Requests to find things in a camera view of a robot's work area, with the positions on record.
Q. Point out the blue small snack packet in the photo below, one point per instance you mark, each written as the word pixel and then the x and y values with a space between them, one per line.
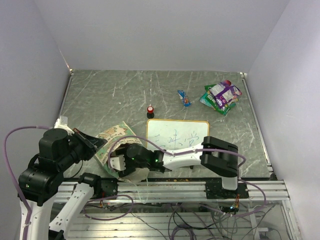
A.
pixel 184 98

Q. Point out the teal snack packet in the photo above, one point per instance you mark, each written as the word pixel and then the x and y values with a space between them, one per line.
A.
pixel 207 100

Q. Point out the aluminium rail frame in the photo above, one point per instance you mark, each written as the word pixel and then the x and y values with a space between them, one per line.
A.
pixel 187 209

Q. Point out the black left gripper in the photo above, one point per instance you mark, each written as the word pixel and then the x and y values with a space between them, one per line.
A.
pixel 92 144

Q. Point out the yellow-framed small whiteboard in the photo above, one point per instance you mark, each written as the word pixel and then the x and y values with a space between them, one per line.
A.
pixel 180 138

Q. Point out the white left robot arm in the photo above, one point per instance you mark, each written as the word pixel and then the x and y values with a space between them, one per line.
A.
pixel 59 149

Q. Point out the purple snack packet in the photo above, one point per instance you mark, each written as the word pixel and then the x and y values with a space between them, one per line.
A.
pixel 226 91

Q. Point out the green box snack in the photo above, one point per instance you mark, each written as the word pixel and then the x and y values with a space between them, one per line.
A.
pixel 211 96

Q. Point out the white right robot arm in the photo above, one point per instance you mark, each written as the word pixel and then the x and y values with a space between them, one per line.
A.
pixel 216 155

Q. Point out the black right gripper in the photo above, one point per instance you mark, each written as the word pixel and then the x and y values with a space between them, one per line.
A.
pixel 128 169

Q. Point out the green printed paper bag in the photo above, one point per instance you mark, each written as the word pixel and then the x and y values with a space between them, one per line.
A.
pixel 113 154

